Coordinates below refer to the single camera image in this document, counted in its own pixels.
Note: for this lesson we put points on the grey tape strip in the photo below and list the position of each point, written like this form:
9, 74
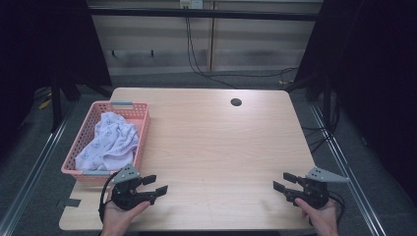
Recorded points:
70, 203

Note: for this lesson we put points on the pink plastic basket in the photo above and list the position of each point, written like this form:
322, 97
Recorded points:
86, 130

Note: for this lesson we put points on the yellow item on floor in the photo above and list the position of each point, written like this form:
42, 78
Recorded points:
45, 104

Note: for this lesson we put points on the person's right hand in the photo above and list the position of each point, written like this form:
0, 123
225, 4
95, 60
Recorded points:
323, 219

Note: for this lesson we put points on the person's left hand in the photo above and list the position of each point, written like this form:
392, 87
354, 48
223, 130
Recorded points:
118, 219

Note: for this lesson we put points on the black stand leg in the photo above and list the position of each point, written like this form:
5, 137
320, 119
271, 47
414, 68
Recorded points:
55, 105

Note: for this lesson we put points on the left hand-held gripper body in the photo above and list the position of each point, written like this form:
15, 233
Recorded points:
123, 195

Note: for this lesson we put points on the white wall outlet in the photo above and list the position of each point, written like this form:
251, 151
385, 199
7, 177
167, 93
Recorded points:
191, 3

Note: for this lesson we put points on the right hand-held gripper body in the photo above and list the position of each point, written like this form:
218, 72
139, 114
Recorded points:
313, 193

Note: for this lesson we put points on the dark curtain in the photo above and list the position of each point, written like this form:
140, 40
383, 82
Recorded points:
42, 42
377, 65

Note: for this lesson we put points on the metal floor rail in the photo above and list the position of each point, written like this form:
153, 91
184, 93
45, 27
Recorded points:
31, 173
347, 170

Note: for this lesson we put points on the black horizontal metal bar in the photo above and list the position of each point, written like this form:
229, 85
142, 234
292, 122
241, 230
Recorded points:
196, 14

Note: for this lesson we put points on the white printed towel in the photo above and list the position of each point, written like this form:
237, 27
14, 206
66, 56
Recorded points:
113, 144

